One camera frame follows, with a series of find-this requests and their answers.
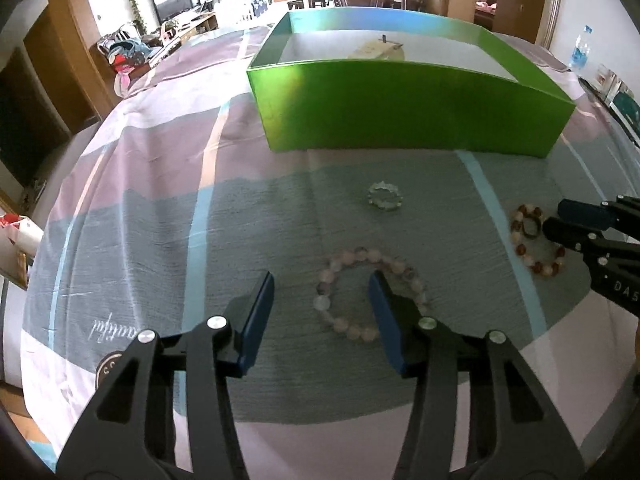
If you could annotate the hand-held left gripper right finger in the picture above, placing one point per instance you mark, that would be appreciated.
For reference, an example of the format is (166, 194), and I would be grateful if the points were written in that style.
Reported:
(387, 330)

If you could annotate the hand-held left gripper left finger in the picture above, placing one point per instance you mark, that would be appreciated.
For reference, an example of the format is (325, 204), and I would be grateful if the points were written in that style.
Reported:
(257, 325)

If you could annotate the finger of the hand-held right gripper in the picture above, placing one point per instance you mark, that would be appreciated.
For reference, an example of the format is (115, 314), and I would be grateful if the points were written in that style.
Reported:
(585, 211)
(567, 233)

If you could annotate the green cardboard box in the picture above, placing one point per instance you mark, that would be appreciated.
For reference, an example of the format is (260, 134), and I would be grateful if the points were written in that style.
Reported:
(400, 110)

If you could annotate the beige jewelry card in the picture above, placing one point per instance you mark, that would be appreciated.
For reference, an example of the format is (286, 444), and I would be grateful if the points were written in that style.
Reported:
(375, 51)

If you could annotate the green book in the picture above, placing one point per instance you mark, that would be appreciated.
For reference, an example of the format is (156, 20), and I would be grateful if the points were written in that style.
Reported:
(627, 105)

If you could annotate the striped tablecloth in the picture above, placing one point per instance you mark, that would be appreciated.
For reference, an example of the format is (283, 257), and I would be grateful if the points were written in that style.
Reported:
(150, 235)

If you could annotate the clear water bottle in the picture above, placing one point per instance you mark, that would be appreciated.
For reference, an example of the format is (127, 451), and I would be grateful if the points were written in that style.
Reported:
(580, 55)

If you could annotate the pile of clothes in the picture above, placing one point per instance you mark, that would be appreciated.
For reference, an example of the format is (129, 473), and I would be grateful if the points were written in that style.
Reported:
(125, 52)

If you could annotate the wooden television cabinet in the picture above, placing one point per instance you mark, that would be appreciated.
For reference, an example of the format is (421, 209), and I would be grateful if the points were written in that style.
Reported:
(195, 22)

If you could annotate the wooden wall cabinet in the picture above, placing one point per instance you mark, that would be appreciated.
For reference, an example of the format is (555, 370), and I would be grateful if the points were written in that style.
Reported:
(60, 60)

